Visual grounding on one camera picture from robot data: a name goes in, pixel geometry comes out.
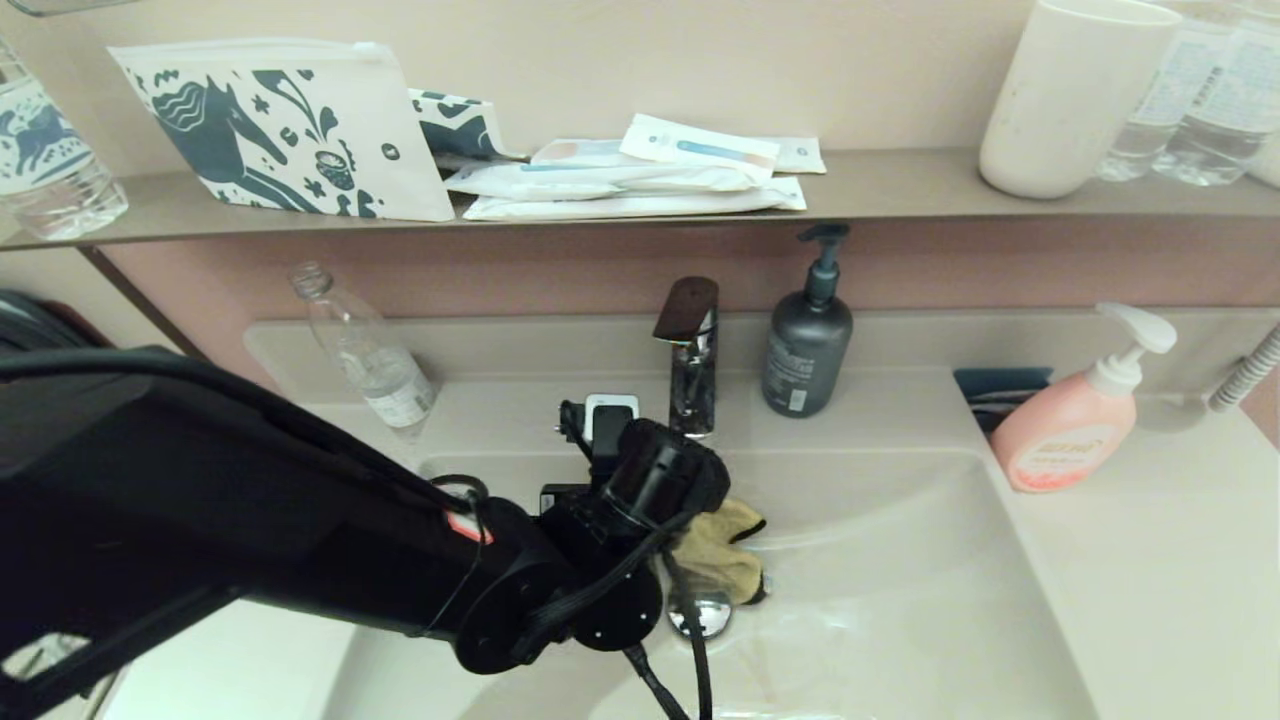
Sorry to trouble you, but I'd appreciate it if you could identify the white sink basin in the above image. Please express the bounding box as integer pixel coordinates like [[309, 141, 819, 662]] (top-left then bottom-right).
[[325, 450, 1101, 720]]

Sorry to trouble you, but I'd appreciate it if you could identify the small white blue printed pouch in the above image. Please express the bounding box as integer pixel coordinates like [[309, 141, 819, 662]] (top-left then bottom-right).
[[408, 89, 530, 163]]

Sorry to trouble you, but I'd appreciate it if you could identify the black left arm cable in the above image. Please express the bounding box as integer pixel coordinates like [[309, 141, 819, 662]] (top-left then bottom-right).
[[0, 348, 716, 720]]

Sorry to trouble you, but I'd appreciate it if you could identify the dark blue box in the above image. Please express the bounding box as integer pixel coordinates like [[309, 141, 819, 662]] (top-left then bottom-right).
[[953, 368, 1054, 436]]

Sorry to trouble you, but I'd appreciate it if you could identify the chrome faucet with dark lever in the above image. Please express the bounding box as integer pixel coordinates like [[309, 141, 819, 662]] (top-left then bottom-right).
[[652, 277, 721, 441]]

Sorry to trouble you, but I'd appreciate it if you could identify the chrome drain stopper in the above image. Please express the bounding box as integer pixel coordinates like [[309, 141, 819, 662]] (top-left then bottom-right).
[[668, 590, 734, 642]]

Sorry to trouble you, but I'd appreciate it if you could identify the pink soap pump bottle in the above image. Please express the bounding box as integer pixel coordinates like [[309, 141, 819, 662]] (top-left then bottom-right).
[[990, 303, 1178, 494]]

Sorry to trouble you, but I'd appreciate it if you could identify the white packet with blue toothbrush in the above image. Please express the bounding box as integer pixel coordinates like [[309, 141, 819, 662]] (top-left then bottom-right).
[[619, 113, 782, 186]]

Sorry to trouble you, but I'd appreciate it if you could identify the tall white cup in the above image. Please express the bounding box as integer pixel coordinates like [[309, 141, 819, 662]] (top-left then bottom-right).
[[979, 0, 1184, 200]]

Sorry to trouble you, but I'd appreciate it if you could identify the long white sealed packet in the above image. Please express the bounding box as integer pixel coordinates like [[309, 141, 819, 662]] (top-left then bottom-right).
[[462, 177, 808, 221], [444, 161, 761, 201]]

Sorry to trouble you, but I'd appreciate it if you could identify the small white square packet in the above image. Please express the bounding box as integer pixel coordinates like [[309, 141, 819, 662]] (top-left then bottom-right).
[[768, 136, 829, 176]]

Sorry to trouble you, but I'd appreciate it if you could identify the white corrugated hose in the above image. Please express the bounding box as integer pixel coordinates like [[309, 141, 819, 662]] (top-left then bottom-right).
[[1206, 322, 1280, 416]]

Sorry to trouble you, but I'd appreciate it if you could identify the yellow cloth with black trim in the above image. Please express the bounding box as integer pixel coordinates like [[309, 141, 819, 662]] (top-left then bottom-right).
[[660, 497, 771, 607]]

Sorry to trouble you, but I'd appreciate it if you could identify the white pouch with horse print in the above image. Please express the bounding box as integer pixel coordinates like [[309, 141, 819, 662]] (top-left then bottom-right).
[[107, 40, 455, 222]]

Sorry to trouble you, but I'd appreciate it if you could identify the clear water bottle white label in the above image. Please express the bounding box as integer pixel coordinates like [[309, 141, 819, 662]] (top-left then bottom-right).
[[1153, 0, 1280, 188], [1095, 0, 1218, 183]]

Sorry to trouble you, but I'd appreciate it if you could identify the brown wall shelf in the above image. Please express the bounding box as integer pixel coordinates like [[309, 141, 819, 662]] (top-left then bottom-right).
[[0, 148, 1280, 251]]

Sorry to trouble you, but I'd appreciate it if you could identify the empty clear plastic bottle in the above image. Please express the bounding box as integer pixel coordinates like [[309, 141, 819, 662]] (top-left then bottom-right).
[[290, 262, 439, 441]]

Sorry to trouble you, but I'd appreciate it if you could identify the white packet with orange print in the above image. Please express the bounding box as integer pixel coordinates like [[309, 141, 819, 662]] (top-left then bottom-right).
[[531, 138, 641, 167]]

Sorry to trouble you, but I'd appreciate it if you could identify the dark grey pump bottle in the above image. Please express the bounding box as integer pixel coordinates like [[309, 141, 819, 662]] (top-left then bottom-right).
[[761, 224, 855, 419]]

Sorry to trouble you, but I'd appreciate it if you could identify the water bottle with horse label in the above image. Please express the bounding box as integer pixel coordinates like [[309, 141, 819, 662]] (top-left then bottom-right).
[[0, 38, 130, 241]]

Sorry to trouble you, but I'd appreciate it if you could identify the dark grey hair dryer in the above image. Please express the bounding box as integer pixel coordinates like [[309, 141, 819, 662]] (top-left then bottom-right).
[[0, 289, 101, 351]]

